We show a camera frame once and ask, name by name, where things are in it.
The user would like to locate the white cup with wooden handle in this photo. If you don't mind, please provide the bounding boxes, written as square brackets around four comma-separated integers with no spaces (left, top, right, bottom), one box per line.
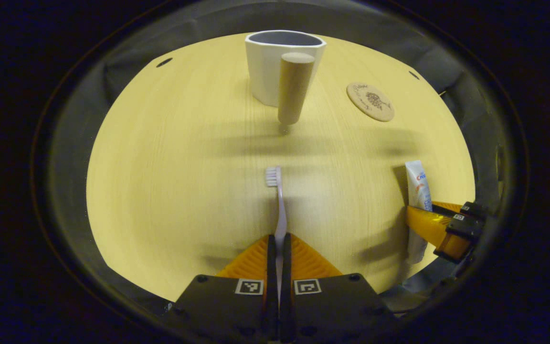
[245,30,327,126]

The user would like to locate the round cork coaster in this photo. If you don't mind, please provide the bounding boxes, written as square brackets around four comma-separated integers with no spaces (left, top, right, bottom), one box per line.
[347,82,395,122]

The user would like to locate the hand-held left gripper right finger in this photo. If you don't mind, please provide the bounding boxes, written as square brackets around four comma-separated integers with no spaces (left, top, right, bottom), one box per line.
[282,233,395,342]

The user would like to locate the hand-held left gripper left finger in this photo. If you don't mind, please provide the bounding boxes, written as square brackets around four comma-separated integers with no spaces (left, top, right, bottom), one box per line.
[175,233,278,342]

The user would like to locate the wooden desktop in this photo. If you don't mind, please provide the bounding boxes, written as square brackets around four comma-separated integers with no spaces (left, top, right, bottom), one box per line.
[86,32,476,301]

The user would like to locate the pale pink toothbrush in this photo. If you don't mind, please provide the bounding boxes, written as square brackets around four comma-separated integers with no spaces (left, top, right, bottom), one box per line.
[265,166,287,306]

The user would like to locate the white toothpaste tube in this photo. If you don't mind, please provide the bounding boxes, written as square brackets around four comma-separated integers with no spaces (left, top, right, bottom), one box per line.
[405,160,432,264]

